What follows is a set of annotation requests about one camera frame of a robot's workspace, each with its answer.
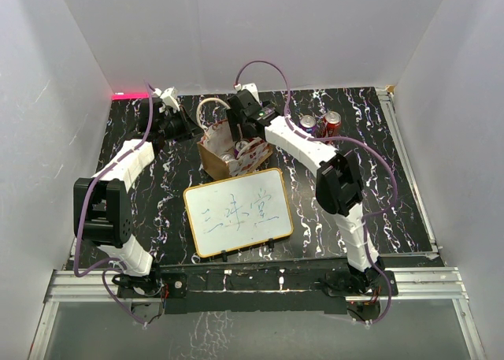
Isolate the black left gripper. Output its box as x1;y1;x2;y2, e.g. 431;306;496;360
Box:
158;106;204;143

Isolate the printed canvas tote bag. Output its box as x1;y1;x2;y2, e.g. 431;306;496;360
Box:
196;97;272;180

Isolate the purple soda can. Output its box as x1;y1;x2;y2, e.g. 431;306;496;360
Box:
233;139;249;157
298;115;317;136
220;153;235;163

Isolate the red cola can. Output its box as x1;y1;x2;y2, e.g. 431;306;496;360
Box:
320;111;342;138

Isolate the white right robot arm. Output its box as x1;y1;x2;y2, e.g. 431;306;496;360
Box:
227;89;380;295

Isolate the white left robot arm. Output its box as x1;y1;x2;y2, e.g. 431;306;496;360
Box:
73;94;202;296

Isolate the pink tape strip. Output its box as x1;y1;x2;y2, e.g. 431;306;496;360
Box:
111;92;150;101

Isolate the yellow framed whiteboard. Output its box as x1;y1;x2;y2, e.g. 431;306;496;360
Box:
183;168;294;258

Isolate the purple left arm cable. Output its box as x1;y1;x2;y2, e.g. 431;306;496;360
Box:
72;78;158;329

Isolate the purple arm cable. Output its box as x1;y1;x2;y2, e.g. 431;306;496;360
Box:
234;59;398;325
72;78;158;329

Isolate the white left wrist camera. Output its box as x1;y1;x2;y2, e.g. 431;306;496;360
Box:
153;87;180;113

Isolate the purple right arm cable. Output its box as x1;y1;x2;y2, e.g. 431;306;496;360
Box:
234;59;398;325

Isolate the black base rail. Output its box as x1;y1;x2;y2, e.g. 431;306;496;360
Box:
113;258;398;319

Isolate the aluminium frame rail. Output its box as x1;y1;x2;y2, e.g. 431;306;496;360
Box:
29;268;166;360

